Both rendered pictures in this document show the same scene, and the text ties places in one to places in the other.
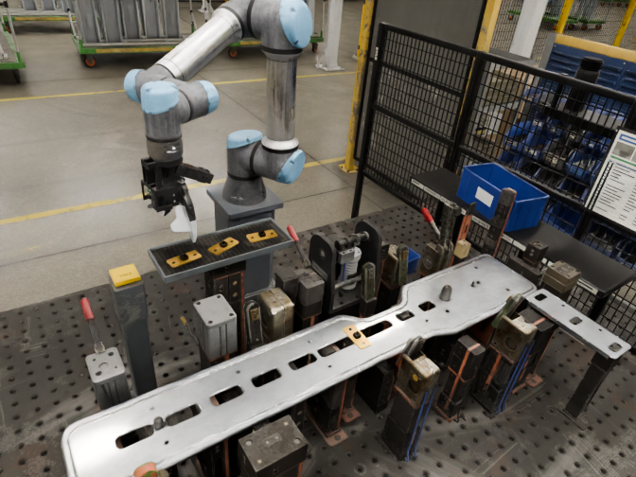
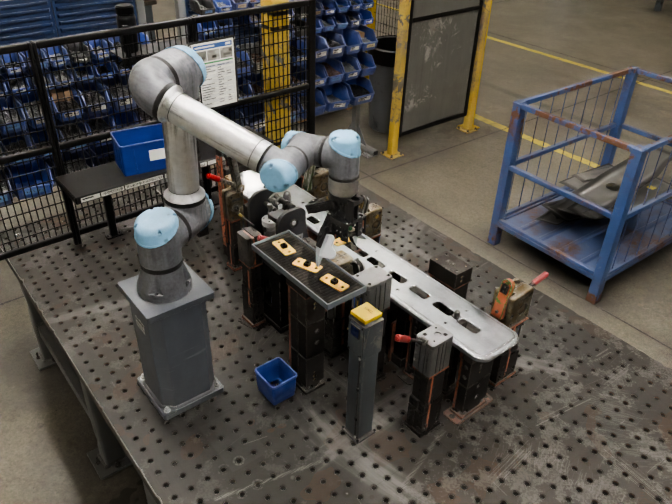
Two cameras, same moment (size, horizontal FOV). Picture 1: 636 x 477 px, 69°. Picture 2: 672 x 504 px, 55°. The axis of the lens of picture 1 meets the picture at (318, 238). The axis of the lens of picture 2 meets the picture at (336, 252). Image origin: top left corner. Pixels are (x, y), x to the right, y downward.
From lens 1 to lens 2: 2.07 m
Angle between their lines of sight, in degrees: 75
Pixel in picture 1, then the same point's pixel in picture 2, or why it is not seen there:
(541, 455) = not seen: hidden behind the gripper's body
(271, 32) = (195, 84)
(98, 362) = (435, 337)
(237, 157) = (178, 240)
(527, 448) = not seen: hidden behind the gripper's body
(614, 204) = (213, 95)
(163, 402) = (438, 319)
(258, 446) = (457, 267)
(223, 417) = (437, 290)
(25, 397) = not seen: outside the picture
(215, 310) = (374, 274)
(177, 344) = (290, 424)
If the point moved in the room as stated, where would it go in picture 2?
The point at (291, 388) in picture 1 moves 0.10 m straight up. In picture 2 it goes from (402, 265) to (404, 240)
